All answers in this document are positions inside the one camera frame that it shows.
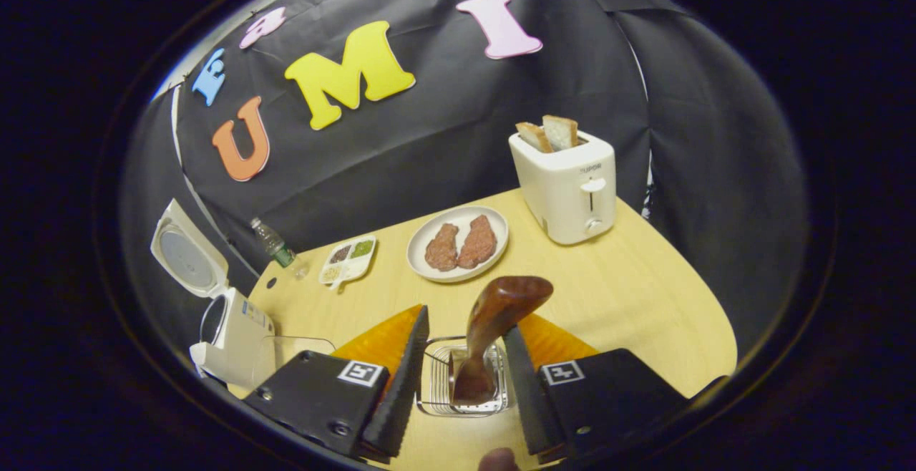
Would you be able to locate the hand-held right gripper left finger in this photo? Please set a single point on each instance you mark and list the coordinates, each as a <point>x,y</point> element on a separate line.
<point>404,392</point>

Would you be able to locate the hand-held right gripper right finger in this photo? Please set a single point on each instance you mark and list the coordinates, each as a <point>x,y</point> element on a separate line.
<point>526,399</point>

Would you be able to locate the brown wooden spoon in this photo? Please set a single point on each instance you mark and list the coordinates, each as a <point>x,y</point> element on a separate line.
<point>494,313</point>

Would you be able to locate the white rice cooker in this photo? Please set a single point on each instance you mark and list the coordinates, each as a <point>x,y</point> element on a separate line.
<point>236,342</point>

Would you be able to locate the white divided seasoning tray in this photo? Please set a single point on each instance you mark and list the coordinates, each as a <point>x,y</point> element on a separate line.
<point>348,260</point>

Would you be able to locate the brown meat piece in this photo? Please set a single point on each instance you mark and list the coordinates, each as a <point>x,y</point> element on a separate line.
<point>441,249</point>
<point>477,242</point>

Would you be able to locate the white round plate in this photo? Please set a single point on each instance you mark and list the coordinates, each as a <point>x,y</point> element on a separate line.
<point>458,217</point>

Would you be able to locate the clear plastic water bottle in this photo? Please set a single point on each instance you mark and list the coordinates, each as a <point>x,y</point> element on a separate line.
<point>275,245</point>

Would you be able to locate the white toaster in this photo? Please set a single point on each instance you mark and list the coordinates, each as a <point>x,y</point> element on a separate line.
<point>565,192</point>

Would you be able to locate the toast slice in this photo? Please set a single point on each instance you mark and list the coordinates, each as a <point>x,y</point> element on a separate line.
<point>535,138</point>
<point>562,132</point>

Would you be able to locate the black backdrop cloth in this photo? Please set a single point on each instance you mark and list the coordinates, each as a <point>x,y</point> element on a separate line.
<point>465,120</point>

